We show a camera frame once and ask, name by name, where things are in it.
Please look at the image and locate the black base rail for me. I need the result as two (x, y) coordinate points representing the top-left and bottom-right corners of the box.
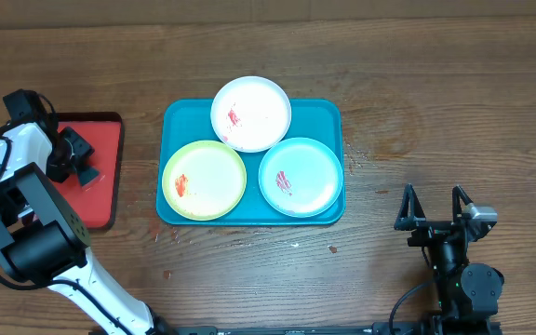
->
(88, 320), (504, 335)

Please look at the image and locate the teal plastic tray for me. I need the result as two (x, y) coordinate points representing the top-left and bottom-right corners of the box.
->
(158, 99), (346, 226)

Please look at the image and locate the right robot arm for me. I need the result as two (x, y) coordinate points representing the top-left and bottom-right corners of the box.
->
(388, 184), (504, 335)

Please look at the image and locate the red and black tray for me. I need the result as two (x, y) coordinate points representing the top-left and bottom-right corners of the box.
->
(54, 112), (124, 231)

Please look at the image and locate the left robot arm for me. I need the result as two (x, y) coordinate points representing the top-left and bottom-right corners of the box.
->
(0, 89), (175, 334)

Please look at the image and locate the light blue plate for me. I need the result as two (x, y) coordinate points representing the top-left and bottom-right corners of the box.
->
(258, 137), (343, 219)

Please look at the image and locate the white plate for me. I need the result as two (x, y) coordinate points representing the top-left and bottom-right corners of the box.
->
(210, 76), (292, 153)

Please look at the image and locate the yellow plate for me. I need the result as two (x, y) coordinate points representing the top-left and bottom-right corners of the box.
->
(161, 141), (247, 221)

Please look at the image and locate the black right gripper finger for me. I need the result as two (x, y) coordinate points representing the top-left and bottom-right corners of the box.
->
(452, 184), (473, 221)
(395, 183), (426, 223)

